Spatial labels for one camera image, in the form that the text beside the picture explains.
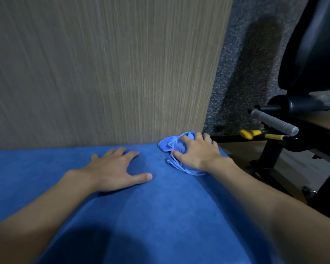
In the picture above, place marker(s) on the person's right hand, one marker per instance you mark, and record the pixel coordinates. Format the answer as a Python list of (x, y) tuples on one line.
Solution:
[(200, 153)]

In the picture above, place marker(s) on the person's left hand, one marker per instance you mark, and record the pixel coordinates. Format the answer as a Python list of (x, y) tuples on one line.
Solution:
[(112, 170)]

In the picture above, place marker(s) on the blue microfibre cloth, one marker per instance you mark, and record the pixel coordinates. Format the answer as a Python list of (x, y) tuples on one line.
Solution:
[(170, 142)]

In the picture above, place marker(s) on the blue bench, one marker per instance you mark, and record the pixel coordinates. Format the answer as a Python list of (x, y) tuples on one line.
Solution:
[(167, 211)]

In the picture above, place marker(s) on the person's right forearm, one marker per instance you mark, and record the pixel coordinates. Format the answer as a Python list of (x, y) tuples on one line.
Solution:
[(286, 214)]

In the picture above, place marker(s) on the person's left forearm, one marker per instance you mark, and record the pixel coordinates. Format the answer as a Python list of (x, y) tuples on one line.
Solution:
[(30, 217)]

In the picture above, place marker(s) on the yellow adjustment pin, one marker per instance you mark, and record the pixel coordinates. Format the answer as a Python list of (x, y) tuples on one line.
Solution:
[(246, 134)]

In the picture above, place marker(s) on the black roller pad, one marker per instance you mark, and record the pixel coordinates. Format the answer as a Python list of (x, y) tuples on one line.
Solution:
[(294, 104)]

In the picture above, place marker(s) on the black backrest pad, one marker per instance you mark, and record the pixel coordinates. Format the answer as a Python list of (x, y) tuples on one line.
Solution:
[(313, 46)]

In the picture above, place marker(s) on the black exercise machine frame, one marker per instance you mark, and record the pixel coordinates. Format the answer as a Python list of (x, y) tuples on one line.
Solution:
[(272, 153)]

